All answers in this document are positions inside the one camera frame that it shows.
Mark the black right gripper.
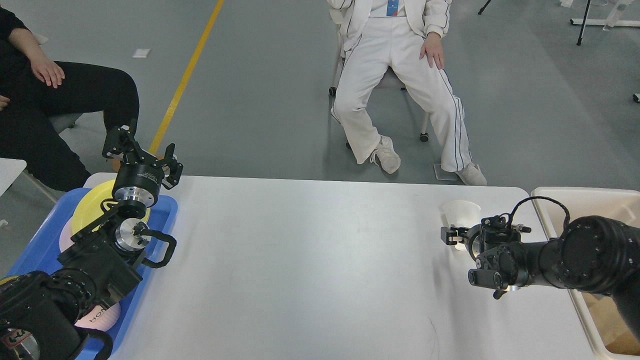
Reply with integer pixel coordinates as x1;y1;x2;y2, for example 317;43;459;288
440;224;488;261

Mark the cream plastic bin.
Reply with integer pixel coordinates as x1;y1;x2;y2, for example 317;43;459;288
532;187;640;360

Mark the white side table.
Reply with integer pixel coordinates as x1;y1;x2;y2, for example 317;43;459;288
0;157;26;196

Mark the white office chair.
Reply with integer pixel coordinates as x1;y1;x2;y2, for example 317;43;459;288
328;6;430;142

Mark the pink plate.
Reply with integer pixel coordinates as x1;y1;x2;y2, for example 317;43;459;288
58;218;74;253

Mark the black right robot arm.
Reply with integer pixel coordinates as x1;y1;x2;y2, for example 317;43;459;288
440;205;640;338

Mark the yellow plate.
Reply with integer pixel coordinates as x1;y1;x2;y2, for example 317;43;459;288
71;179;151;236

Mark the pink ribbed mug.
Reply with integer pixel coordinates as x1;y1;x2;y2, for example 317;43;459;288
74;302;121;331

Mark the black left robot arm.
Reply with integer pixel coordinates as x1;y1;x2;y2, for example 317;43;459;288
0;119;183;360

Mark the grey office chair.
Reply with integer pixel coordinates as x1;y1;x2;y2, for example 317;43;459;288
48;112;83;135

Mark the person in black trousers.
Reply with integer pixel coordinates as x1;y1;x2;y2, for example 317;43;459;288
0;8;140;192

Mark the brown paper bag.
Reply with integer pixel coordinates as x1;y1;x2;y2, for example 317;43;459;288
582;292;640;360

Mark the person in white tracksuit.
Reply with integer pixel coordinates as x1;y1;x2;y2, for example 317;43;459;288
328;0;488;186

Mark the white stand base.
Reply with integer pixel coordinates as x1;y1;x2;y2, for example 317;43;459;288
557;0;640;47

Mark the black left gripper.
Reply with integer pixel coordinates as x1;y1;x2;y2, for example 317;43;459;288
102;119;184;208

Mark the white paper cup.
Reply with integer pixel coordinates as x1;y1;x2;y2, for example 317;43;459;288
441;199;481;251

